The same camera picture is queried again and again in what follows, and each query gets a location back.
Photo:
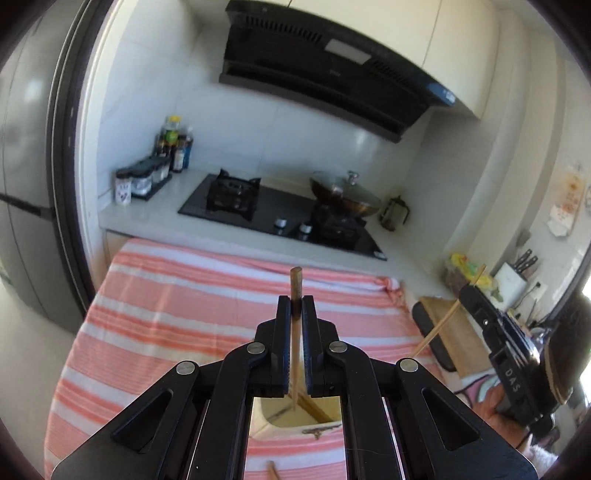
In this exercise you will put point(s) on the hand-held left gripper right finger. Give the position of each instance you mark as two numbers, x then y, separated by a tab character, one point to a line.
310	346

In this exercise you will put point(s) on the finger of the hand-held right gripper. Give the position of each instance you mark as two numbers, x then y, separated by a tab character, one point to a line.
478	304

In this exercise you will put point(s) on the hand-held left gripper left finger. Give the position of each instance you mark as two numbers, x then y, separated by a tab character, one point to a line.
284	346

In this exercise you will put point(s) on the wooden chopstick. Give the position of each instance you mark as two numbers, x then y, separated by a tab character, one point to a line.
438	325
274	470
296	286

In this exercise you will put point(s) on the white ribbed utensil holder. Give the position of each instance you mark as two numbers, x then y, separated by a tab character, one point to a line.
286	431

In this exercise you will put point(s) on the person's right hand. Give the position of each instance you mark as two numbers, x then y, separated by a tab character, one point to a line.
496	410

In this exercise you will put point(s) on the white knife block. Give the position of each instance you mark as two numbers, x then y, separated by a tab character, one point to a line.
508	281

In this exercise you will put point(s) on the wooden cutting board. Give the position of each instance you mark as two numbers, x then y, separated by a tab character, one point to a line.
461	341

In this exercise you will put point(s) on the yellow plastic bag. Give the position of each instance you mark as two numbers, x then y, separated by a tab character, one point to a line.
461	265

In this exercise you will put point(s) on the pink mat with black edge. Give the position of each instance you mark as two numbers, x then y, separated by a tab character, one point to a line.
473	385

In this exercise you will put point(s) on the orange white striped cloth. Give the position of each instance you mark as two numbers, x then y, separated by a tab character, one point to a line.
161	323

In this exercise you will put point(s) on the black frying pan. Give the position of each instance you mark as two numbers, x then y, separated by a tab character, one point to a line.
351	210

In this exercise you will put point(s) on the black gas stove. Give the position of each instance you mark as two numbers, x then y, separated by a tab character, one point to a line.
198	207

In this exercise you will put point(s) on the glass pan lid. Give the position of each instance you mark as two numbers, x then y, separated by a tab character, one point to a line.
346	187

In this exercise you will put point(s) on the dark sauce bottle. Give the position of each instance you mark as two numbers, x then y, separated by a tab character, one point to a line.
177	159
162	147

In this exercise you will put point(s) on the blue label bottle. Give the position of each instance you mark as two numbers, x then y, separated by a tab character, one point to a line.
188	152

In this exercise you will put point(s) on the black spice jar rack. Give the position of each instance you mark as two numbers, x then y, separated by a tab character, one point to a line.
147	177

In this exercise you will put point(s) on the white patterned jar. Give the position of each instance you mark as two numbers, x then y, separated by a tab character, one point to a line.
123	194

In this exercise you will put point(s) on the green label bottle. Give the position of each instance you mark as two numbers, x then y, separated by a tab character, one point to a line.
171	136

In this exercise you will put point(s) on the black range hood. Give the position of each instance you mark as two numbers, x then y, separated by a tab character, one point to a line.
323	55

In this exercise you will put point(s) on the grey refrigerator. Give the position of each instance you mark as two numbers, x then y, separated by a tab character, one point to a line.
27	184

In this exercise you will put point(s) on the white wall outlet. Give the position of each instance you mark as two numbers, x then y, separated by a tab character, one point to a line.
539	290

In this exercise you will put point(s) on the paper wall hanging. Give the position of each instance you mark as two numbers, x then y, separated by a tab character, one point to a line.
570	194

